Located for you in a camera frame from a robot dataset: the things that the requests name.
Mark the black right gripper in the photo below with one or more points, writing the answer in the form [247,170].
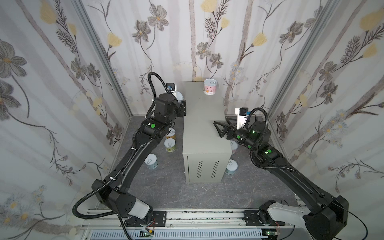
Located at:
[231,132]

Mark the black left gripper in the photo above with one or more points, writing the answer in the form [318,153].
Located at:
[181,109]

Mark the yellow label can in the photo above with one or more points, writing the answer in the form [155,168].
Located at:
[179,97]

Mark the pink label can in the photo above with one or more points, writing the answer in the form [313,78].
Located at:
[210,86]

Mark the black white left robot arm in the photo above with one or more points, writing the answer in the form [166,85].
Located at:
[114,189]

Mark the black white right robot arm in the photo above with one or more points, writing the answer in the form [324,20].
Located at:
[328,214]

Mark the white can beside cabinet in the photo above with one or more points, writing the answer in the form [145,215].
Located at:
[234,146]

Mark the orange label can far left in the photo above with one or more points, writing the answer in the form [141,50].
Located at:
[171,134]

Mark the green label can middle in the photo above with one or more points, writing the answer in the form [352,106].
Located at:
[170,145]

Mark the grey metal cabinet box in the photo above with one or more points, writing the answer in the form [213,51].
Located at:
[206,154]

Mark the light blue can right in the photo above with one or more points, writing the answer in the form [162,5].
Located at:
[231,167]

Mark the light blue can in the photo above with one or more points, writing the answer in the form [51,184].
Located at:
[231,167]
[151,161]

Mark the light blue can left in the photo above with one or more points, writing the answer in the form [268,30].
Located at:
[151,161]

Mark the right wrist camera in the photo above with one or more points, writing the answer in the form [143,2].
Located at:
[242,115]

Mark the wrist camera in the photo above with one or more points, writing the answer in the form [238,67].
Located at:
[172,87]
[242,115]

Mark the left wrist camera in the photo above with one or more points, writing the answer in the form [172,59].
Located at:
[172,87]

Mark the white slotted cable duct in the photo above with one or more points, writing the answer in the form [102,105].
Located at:
[184,234]

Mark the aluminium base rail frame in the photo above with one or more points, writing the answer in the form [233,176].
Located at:
[290,222]

